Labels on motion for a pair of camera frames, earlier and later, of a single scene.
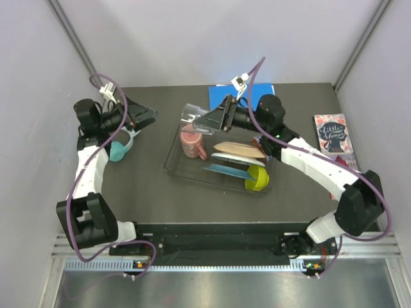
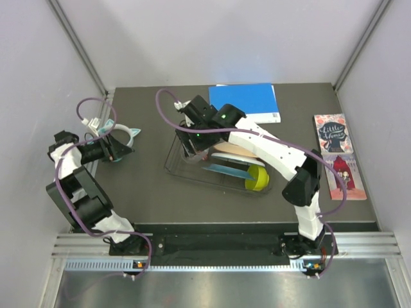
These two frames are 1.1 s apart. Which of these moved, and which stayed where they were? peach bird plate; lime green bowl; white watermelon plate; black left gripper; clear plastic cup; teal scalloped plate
Moved: black left gripper; clear plastic cup
Stayed: teal scalloped plate; white watermelon plate; lime green bowl; peach bird plate
